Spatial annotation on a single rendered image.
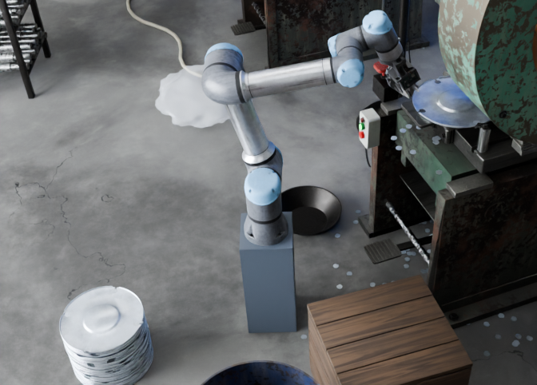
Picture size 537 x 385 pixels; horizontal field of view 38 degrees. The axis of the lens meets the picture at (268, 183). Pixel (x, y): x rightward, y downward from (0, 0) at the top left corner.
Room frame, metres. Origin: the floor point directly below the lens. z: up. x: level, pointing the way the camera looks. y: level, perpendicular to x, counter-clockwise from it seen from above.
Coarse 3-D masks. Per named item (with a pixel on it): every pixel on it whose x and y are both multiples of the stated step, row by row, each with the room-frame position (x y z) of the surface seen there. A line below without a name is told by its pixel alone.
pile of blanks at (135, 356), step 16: (144, 320) 1.74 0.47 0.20; (144, 336) 1.72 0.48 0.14; (80, 352) 1.61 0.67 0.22; (112, 352) 1.60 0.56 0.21; (128, 352) 1.63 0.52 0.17; (144, 352) 1.68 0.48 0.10; (80, 368) 1.62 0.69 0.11; (96, 368) 1.60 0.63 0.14; (112, 368) 1.60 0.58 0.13; (128, 368) 1.62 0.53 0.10; (144, 368) 1.66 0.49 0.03; (96, 384) 1.60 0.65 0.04; (112, 384) 1.60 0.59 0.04; (128, 384) 1.61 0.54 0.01
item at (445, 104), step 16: (432, 80) 2.23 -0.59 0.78; (448, 80) 2.23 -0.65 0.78; (416, 96) 2.15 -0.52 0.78; (432, 96) 2.14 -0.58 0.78; (448, 96) 2.13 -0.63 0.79; (464, 96) 2.12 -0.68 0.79; (432, 112) 2.05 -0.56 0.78; (448, 112) 2.04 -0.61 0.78; (464, 112) 2.04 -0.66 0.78; (480, 112) 2.03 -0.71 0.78
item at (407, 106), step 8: (408, 104) 2.11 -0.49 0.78; (408, 112) 2.06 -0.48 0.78; (416, 112) 2.06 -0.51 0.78; (424, 112) 2.06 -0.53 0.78; (416, 120) 2.02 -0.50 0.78; (424, 120) 2.01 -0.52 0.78; (440, 128) 2.08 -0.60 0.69; (448, 128) 2.04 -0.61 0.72; (456, 128) 2.05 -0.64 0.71; (440, 136) 2.06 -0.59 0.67; (448, 136) 2.04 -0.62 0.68
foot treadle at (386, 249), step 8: (384, 240) 2.08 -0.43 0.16; (392, 240) 2.07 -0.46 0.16; (424, 240) 2.08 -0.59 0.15; (368, 248) 2.04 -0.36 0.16; (376, 248) 2.04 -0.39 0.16; (384, 248) 2.03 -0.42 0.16; (392, 248) 2.03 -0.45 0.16; (400, 248) 2.04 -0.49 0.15; (408, 248) 2.05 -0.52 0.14; (368, 256) 2.01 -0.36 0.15; (376, 256) 2.00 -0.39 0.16; (384, 256) 1.99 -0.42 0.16; (392, 256) 1.99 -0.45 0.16
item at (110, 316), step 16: (96, 288) 1.88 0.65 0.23; (112, 288) 1.88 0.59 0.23; (80, 304) 1.81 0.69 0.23; (96, 304) 1.81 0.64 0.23; (112, 304) 1.80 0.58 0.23; (128, 304) 1.80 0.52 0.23; (64, 320) 1.74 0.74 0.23; (80, 320) 1.74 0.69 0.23; (96, 320) 1.73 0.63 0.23; (112, 320) 1.72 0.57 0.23; (128, 320) 1.72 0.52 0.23; (64, 336) 1.67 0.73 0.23; (80, 336) 1.67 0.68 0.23; (96, 336) 1.66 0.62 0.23; (112, 336) 1.66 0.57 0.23; (128, 336) 1.65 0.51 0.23; (96, 352) 1.60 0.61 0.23
